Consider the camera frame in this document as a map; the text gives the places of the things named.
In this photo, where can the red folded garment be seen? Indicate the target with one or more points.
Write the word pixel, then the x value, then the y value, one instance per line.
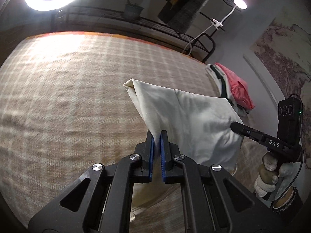
pixel 238 88

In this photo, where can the plaid beige bed blanket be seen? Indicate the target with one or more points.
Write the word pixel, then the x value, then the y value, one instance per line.
pixel 64 108

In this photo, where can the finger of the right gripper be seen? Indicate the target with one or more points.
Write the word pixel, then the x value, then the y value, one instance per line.
pixel 244 130

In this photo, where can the dark green folded garment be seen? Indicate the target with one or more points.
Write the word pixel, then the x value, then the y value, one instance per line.
pixel 223 88

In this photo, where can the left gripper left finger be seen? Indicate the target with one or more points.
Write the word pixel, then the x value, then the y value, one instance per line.
pixel 100 199

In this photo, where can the white clip lamp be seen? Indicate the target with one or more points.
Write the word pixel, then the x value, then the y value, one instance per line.
pixel 238 4

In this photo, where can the right gloved hand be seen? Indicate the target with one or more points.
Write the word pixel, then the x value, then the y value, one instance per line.
pixel 271 180

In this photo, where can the white folded garment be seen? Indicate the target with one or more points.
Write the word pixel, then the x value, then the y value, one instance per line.
pixel 238 109

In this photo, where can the black camera box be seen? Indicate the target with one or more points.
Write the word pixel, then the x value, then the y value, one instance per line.
pixel 290 119

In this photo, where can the potted green plant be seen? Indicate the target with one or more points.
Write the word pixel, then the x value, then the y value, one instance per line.
pixel 132 11

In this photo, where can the landscape painting wall tapestry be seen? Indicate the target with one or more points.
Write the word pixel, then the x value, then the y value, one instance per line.
pixel 284 49

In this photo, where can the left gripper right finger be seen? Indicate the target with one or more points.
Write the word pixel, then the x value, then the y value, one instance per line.
pixel 213 200

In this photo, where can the cream white cloth garment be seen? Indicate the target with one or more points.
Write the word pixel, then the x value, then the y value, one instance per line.
pixel 198 124

